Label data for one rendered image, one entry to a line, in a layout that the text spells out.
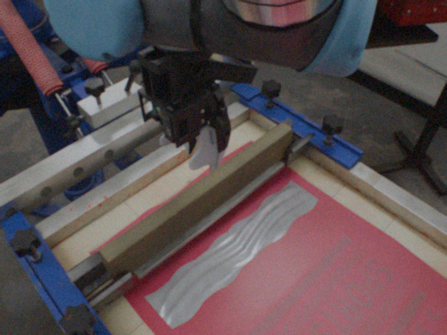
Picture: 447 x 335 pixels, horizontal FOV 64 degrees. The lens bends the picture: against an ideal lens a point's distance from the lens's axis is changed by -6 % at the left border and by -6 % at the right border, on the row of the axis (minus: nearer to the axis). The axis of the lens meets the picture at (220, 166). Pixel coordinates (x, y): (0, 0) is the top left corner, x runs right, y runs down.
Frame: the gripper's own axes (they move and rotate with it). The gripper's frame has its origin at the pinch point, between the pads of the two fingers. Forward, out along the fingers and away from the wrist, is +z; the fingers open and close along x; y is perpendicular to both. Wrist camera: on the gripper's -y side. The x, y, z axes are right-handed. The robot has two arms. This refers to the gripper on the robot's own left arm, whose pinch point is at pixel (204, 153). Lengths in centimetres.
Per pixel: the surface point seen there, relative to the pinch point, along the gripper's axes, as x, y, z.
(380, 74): -46, -199, 101
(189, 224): 2.1, 5.8, 11.0
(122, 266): 1.9, 18.6, 8.8
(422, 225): 30.1, -24.9, 14.6
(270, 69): -114, -165, 116
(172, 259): 2.6, 10.6, 16.3
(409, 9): -6, -87, 6
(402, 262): 31.1, -17.0, 16.5
